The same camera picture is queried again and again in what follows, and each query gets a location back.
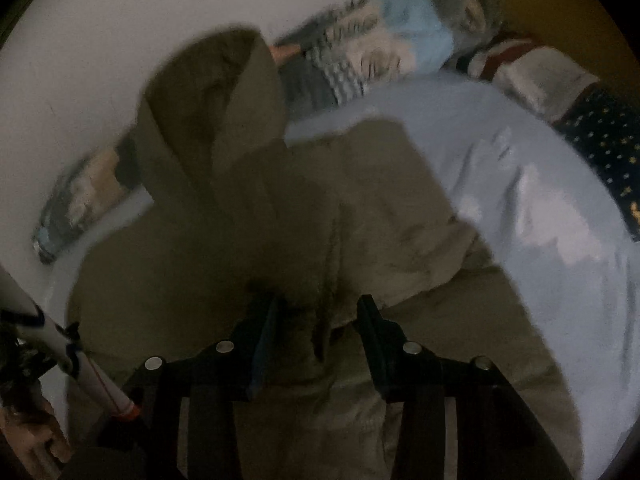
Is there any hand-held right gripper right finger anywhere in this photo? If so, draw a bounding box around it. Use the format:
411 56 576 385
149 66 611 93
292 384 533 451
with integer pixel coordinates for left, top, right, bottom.
355 295 576 480

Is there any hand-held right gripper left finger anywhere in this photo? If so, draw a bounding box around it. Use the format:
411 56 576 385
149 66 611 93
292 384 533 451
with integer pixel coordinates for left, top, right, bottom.
97 294 282 480

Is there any olive green hooded jacket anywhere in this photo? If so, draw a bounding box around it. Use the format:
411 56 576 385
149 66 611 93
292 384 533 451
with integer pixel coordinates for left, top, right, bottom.
62 25 586 480

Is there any person's left hand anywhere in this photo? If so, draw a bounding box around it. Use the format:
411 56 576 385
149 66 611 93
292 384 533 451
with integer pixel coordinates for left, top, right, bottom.
0 400 74 466

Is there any light blue bed sheet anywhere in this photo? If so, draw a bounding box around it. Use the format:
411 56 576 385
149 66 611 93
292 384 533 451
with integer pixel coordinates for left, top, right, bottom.
45 72 640 480

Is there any navy star print pillow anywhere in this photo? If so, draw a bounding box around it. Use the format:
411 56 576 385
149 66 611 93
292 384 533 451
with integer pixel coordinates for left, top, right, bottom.
552 85 640 243

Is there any striped white pillow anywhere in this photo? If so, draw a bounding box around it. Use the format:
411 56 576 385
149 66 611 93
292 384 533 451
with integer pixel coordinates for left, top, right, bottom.
445 35 601 123

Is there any patchwork printed blanket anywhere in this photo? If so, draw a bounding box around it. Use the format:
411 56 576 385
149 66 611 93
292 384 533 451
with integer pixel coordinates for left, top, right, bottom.
32 0 506 266

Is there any mustard yellow headboard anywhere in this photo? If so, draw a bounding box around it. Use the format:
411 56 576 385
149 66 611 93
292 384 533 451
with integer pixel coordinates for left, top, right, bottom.
457 0 640 106

